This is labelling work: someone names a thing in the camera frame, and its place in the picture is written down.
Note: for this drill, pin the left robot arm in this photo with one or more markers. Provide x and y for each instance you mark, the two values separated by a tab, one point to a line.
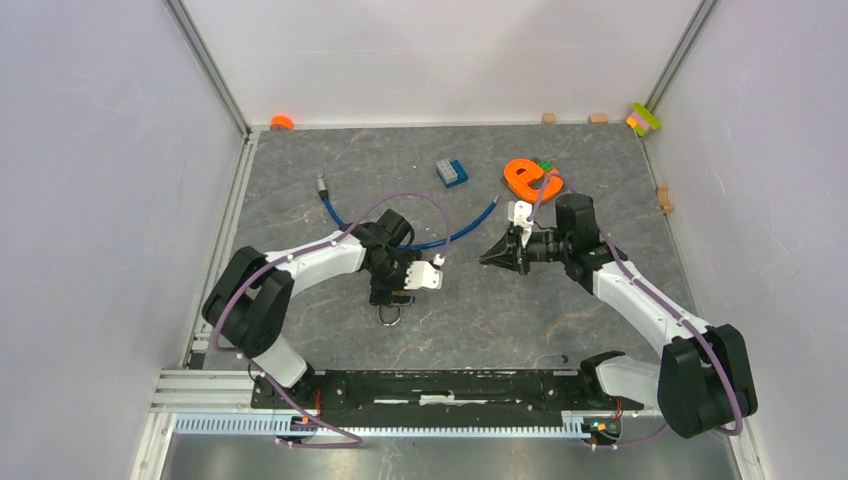
254	325

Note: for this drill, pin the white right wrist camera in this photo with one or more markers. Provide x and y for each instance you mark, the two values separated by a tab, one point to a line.
521	226

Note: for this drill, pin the blue toy brick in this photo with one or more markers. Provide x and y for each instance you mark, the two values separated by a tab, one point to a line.
451	172

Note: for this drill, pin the orange round cap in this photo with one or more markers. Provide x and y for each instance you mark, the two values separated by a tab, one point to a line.
281	122

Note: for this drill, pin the stacked coloured toy bricks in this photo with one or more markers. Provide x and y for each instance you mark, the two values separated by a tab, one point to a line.
641	120

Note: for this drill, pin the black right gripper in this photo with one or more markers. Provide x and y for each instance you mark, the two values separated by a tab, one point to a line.
510	243

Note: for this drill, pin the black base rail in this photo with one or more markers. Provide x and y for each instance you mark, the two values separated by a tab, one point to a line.
450	398

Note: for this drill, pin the brass padlock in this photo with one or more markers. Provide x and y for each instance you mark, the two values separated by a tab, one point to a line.
389	316

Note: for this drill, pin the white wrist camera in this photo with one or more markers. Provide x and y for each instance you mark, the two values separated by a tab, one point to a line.
423	274
521	226

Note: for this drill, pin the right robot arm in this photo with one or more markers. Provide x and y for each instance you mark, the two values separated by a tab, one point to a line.
703	381

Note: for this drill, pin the curved wooden block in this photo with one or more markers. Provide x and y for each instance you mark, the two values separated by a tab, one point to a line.
664	199

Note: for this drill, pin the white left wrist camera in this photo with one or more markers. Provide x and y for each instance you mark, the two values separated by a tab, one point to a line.
423	274

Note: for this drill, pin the blue cable lock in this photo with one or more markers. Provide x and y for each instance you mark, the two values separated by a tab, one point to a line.
323	193

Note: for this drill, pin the orange letter e block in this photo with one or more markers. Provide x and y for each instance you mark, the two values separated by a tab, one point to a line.
523	177

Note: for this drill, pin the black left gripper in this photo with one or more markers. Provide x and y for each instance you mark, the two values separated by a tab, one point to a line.
380	293

